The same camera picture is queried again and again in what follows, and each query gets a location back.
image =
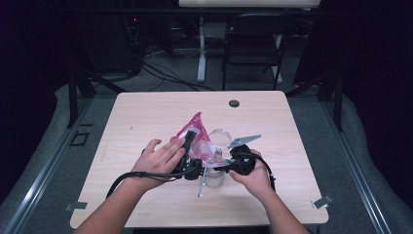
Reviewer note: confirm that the aluminium floor rail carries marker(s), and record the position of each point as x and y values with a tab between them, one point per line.
48	162
354	165

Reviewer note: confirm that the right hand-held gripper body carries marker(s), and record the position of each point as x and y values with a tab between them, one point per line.
243	161

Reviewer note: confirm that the black metal crossbar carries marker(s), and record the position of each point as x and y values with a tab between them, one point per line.
130	10

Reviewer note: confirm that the short black tape strip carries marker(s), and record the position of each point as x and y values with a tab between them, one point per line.
86	124

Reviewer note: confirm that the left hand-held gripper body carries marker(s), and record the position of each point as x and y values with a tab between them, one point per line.
191	169

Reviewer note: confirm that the clear plastic cup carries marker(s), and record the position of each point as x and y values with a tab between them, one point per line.
214	180

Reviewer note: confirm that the round dark table grommet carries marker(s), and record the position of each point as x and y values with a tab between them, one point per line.
234	103

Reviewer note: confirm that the pink white plastic snack bag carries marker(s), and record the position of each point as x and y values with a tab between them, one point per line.
198	130

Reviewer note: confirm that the person's right hand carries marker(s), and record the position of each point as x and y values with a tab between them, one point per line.
259	180

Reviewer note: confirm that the person's left hand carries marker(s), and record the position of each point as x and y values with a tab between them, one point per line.
156	164

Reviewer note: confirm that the black equipment cabinet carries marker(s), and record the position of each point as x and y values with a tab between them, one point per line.
107	45

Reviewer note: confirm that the grey box under desk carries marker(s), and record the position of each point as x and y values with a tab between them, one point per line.
215	31

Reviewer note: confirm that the black tape square outline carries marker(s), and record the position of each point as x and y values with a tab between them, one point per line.
72	143

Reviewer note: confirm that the white desk with white legs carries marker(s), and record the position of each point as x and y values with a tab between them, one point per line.
246	3

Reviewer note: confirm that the black metal stand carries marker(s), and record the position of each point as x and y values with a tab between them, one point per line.
73	97
338	104

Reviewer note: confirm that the grey tape piece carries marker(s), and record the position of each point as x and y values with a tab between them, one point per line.
76	206
322	202

